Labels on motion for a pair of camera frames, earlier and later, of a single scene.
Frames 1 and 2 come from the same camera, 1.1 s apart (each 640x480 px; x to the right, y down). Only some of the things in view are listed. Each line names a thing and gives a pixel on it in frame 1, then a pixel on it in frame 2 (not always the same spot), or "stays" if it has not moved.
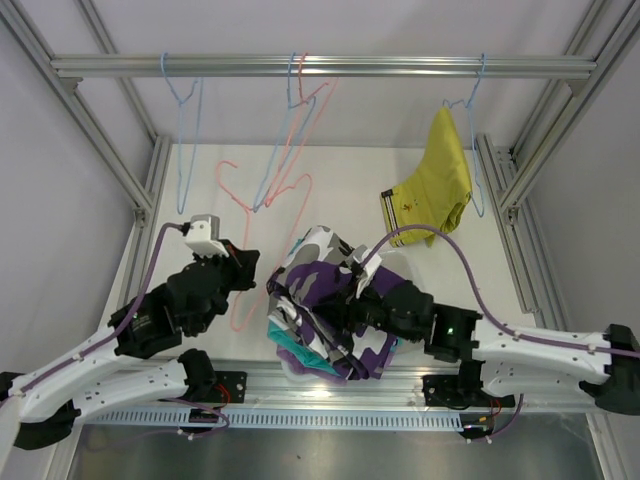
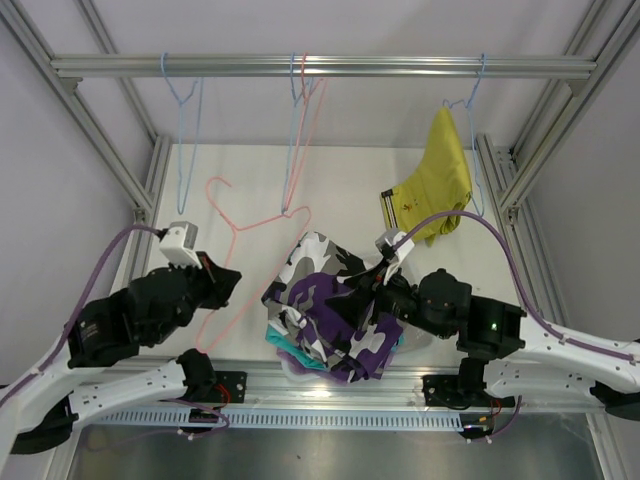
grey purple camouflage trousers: (313, 296) stays
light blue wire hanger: (180, 102) stays
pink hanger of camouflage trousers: (251, 210) -> (236, 229)
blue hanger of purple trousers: (256, 206) -> (293, 131)
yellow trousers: (435, 193) stays
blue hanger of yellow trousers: (481, 210) stays
